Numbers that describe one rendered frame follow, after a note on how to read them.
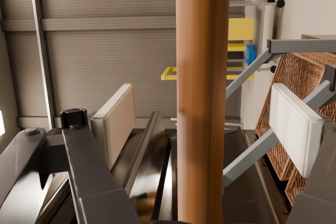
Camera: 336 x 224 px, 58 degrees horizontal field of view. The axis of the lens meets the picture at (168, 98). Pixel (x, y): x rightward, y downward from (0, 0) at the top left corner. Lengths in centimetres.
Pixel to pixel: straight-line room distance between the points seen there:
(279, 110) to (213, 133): 4
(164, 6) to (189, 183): 774
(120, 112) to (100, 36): 809
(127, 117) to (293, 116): 10
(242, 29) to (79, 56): 438
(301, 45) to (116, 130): 96
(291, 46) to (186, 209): 91
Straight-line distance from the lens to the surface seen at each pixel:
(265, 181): 138
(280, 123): 19
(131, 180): 108
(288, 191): 129
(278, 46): 106
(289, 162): 132
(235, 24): 629
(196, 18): 17
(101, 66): 836
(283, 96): 19
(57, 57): 876
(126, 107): 19
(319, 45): 110
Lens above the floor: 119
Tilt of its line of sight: 5 degrees up
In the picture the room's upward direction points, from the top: 90 degrees counter-clockwise
